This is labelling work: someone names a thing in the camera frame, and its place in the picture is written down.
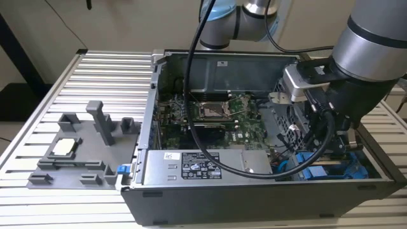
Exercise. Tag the grey parts rack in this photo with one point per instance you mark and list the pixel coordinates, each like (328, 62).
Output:
(92, 162)

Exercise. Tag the black RAM sticks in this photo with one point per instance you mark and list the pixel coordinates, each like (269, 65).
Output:
(207, 95)

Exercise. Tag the silver metal bracket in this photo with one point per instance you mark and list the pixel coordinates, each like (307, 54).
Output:
(279, 97)

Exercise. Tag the silver CPU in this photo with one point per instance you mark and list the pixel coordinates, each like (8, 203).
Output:
(63, 146)

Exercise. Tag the CPU socket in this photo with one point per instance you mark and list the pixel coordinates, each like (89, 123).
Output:
(211, 110)

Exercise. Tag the white case sticker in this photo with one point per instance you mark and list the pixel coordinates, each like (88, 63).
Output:
(221, 63)

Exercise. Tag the silver power supply unit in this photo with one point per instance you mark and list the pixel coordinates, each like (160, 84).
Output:
(177, 167)

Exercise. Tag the black box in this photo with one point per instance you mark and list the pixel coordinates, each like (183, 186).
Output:
(21, 102)

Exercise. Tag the black desk frame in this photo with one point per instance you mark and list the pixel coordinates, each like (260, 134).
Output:
(18, 52)

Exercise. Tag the green motherboard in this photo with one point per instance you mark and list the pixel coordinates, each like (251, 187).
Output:
(244, 133)

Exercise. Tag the black graphics card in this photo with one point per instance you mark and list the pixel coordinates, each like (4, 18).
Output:
(211, 132)

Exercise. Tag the black open PC case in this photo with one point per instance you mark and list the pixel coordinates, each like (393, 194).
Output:
(241, 202)

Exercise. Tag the hard disk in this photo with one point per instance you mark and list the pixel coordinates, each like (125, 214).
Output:
(308, 158)

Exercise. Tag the grey metal disk bay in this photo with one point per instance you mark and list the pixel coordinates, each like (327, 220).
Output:
(292, 114)

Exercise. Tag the blue case latch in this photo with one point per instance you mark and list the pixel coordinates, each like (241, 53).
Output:
(123, 169)

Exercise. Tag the blue disk carrier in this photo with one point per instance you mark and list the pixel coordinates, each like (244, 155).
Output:
(317, 173)

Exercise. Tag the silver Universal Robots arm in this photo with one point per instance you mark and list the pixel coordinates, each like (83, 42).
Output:
(368, 47)

